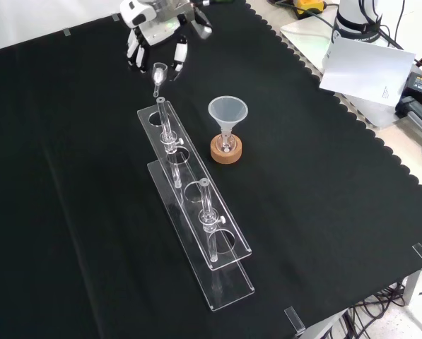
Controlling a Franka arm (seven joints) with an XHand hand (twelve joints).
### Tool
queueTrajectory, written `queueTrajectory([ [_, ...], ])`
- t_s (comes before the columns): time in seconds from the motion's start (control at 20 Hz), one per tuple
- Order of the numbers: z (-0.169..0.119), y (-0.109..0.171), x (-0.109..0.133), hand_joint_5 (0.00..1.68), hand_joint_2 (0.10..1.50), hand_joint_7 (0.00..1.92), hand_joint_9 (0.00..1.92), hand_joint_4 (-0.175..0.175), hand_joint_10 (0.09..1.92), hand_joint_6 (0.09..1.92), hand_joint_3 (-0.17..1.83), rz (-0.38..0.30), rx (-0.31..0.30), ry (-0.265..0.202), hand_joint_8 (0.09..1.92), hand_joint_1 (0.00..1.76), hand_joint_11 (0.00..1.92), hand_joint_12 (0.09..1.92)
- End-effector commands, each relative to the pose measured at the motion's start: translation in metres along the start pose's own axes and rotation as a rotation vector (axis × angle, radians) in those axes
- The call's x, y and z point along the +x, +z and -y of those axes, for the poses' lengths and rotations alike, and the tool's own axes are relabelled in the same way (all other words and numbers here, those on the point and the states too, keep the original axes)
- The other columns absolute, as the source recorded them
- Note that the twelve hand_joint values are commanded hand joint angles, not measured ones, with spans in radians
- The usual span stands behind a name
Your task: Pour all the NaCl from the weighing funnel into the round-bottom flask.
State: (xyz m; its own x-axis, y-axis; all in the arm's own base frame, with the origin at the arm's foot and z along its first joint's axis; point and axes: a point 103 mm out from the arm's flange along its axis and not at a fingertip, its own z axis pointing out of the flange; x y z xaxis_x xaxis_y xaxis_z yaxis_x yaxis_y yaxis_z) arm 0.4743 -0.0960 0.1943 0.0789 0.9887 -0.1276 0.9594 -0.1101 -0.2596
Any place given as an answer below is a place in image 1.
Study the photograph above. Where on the black cloth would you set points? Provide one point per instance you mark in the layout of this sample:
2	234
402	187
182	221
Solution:
73	176

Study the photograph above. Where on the clear acrylic funnel stand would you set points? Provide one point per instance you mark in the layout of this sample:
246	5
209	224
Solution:
196	197

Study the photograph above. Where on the pale board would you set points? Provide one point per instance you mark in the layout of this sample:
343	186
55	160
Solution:
366	69

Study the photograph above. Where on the translucent plastic funnel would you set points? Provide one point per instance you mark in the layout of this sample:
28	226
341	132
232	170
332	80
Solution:
228	111

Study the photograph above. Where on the clear tape piece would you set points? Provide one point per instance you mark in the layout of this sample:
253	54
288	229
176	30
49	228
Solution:
116	17
66	31

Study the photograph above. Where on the yellow stop button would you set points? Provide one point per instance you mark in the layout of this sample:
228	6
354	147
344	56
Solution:
309	5

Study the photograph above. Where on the clear round-bottom flask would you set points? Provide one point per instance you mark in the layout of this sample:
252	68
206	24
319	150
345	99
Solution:
227	143

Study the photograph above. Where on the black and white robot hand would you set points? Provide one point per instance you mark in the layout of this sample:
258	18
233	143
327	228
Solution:
147	30

